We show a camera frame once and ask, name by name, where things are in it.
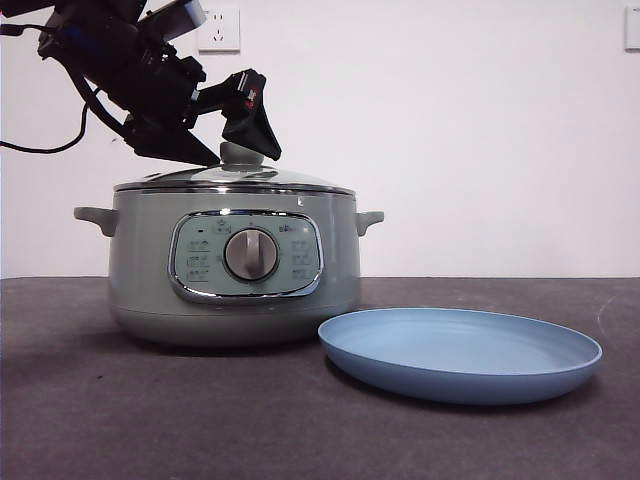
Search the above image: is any glass lid with green knob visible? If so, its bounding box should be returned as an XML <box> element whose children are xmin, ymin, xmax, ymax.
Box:
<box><xmin>113</xmin><ymin>141</ymin><xmax>354</xmax><ymax>194</ymax></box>

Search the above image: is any pale green electric steamer pot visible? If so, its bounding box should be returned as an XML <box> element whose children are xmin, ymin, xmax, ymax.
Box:
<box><xmin>73</xmin><ymin>184</ymin><xmax>385</xmax><ymax>349</ymax></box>

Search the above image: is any blue round plate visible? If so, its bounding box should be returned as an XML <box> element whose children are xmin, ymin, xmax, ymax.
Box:
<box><xmin>317</xmin><ymin>307</ymin><xmax>604</xmax><ymax>405</ymax></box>

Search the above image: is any white five-hole wall socket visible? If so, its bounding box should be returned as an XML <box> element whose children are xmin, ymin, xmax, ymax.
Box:
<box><xmin>198</xmin><ymin>8</ymin><xmax>241</xmax><ymax>54</ymax></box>

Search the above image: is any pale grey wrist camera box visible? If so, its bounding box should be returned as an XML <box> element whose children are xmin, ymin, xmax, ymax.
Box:
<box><xmin>137</xmin><ymin>0</ymin><xmax>206</xmax><ymax>42</ymax></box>

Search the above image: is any white blank wall plate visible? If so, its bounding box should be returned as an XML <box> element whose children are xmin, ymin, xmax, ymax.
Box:
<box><xmin>624</xmin><ymin>6</ymin><xmax>640</xmax><ymax>52</ymax></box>

